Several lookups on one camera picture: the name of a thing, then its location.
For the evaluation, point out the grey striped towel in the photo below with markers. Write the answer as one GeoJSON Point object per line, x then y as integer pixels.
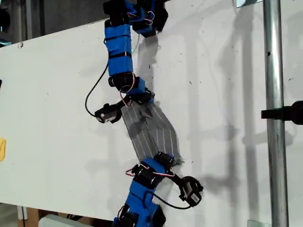
{"type": "Point", "coordinates": [163, 132]}

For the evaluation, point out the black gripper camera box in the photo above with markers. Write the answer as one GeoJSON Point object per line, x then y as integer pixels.
{"type": "Point", "coordinates": [191, 191]}
{"type": "Point", "coordinates": [107, 114]}

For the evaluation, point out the brown wooden table leg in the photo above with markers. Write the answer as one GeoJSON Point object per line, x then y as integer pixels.
{"type": "Point", "coordinates": [30, 217]}

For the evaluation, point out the grey metal upright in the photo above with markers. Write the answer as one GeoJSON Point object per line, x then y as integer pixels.
{"type": "Point", "coordinates": [28, 19]}

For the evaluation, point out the yellow object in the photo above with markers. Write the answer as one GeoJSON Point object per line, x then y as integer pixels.
{"type": "Point", "coordinates": [2, 150]}

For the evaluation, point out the black camera stalk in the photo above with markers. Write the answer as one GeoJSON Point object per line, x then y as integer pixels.
{"type": "Point", "coordinates": [122, 104]}
{"type": "Point", "coordinates": [176, 180]}

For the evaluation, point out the light grey box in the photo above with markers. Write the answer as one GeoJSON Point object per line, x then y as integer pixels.
{"type": "Point", "coordinates": [54, 221]}

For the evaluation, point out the steel post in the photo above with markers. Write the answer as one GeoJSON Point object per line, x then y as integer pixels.
{"type": "Point", "coordinates": [274, 94]}

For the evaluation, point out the black clamp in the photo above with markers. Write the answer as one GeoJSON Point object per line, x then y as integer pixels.
{"type": "Point", "coordinates": [284, 113]}

